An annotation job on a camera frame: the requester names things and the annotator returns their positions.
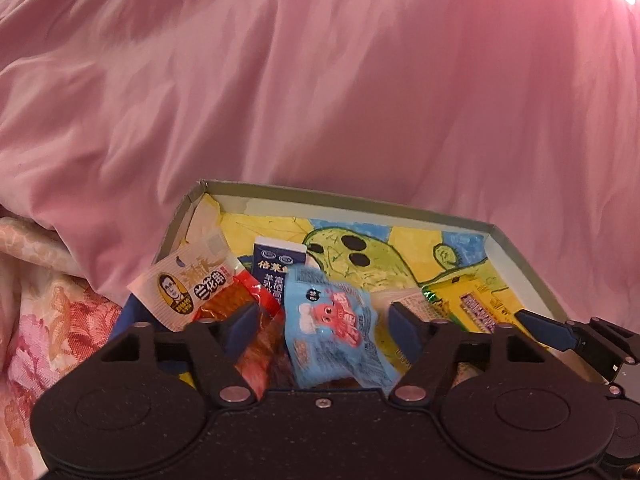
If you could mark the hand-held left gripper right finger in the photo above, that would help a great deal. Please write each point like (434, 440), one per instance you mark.
(404, 331)

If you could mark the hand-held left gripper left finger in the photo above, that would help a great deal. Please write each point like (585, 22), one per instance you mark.
(243, 329)

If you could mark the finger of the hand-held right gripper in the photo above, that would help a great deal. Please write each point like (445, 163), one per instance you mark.
(622, 341)
(545, 331)

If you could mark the red and white snack packet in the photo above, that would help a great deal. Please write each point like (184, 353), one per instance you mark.
(185, 285)

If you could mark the green and yellow snack packet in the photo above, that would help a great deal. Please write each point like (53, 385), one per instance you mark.
(475, 306)

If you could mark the light blue snack packet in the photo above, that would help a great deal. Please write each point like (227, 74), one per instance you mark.
(330, 322)

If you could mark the grey cardboard box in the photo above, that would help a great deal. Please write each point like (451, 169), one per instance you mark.
(350, 199)

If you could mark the dark blue milk carton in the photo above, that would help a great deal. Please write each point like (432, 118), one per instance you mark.
(275, 266)

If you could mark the floral bedsheet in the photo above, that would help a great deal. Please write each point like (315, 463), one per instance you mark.
(50, 345)

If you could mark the beige patterned cloth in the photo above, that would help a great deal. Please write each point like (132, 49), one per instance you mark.
(30, 242)

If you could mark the pink quilt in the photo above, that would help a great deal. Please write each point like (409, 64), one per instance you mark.
(300, 85)

